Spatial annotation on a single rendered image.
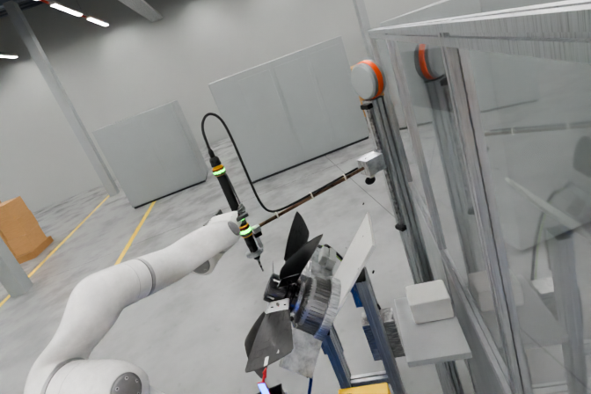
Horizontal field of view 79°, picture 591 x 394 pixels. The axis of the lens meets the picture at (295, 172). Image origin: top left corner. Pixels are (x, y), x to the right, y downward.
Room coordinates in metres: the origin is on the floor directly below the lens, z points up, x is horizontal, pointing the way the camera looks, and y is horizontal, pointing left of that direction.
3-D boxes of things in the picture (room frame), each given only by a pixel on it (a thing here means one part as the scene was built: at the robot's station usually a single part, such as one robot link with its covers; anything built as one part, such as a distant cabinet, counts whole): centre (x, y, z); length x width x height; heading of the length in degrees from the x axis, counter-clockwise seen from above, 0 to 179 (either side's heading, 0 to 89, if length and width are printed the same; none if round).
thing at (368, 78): (1.51, -0.42, 1.88); 0.17 x 0.15 x 0.16; 167
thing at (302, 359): (1.19, 0.23, 0.98); 0.20 x 0.16 x 0.20; 77
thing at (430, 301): (1.30, -0.36, 0.91); 0.17 x 0.16 x 0.11; 77
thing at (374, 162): (1.48, -0.33, 1.54); 0.10 x 0.07 x 0.08; 112
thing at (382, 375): (1.33, 0.01, 0.56); 0.19 x 0.04 x 0.04; 77
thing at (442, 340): (1.23, -0.31, 0.84); 0.36 x 0.24 x 0.03; 167
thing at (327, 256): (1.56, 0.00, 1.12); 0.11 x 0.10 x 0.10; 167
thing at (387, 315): (1.39, -0.13, 0.73); 0.15 x 0.09 x 0.22; 77
